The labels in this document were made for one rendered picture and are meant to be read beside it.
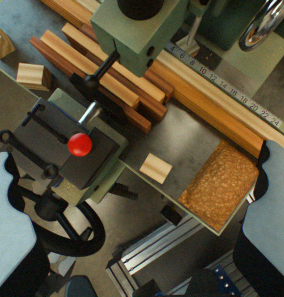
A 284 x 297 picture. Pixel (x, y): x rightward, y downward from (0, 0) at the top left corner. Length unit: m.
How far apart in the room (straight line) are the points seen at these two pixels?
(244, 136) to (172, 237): 0.82
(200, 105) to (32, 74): 0.29
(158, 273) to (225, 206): 0.86
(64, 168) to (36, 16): 0.32
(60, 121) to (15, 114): 1.23
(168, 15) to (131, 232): 1.22
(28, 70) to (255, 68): 0.48
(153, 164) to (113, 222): 1.02
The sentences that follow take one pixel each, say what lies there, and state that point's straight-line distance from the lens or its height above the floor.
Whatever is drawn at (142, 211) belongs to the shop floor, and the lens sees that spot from 1.33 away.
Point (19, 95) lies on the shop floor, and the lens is 1.57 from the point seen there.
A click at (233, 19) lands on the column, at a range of 0.51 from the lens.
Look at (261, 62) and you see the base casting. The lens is 0.61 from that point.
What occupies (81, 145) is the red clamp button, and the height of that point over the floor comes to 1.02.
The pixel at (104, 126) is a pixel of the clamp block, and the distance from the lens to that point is 0.35.
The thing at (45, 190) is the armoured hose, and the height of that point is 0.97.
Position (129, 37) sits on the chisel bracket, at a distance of 0.26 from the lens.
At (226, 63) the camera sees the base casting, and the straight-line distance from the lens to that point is 0.58.
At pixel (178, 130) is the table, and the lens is 0.40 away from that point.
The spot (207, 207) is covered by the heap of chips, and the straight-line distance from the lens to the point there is 0.39.
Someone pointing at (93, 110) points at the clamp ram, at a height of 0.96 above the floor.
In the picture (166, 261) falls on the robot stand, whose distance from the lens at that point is 1.19.
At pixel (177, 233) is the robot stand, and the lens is 1.13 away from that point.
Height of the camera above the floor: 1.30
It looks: 86 degrees down
